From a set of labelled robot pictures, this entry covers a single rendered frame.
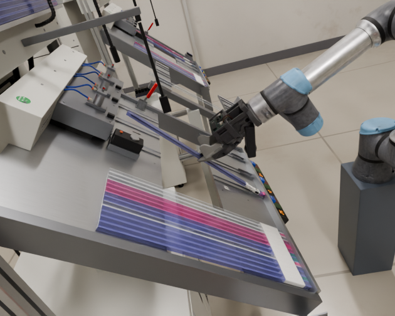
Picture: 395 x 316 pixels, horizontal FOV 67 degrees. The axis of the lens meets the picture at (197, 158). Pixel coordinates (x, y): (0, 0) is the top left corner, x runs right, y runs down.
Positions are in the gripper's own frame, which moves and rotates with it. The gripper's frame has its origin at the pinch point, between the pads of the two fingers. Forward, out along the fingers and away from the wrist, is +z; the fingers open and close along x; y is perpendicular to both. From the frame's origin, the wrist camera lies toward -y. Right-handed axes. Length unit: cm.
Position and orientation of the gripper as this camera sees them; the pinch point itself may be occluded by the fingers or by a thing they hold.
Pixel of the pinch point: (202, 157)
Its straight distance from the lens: 88.6
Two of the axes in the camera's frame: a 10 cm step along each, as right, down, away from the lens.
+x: 1.1, 6.5, -7.5
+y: -6.4, -5.4, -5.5
